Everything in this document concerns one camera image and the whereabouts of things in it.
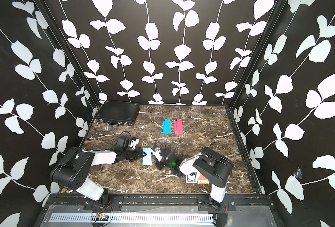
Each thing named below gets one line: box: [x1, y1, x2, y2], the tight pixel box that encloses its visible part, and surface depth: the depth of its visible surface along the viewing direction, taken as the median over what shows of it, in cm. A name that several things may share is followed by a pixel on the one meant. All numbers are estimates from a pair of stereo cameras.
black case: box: [95, 99, 141, 126], surface depth 117 cm
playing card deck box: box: [185, 171, 198, 184], surface depth 82 cm
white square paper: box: [142, 147, 152, 166], surface depth 92 cm
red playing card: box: [197, 173, 210, 184], surface depth 81 cm
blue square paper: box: [162, 118, 172, 135], surface depth 106 cm
